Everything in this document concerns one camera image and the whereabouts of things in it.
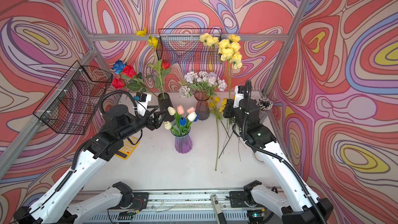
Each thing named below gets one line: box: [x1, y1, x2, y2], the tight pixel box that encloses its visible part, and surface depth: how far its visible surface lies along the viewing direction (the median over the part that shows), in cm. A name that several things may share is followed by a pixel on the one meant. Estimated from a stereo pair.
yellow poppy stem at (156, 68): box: [136, 27, 172, 100], surface depth 88 cm
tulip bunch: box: [163, 104, 200, 136], surface depth 73 cm
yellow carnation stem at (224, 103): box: [218, 98, 228, 113], surface depth 107 cm
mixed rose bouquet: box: [111, 59, 172, 100], surface depth 77 cm
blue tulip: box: [179, 116, 188, 126], surface depth 68 cm
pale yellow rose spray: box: [199, 32, 244, 99], surface depth 68 cm
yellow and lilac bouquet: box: [178, 70, 228, 98], surface depth 87 cm
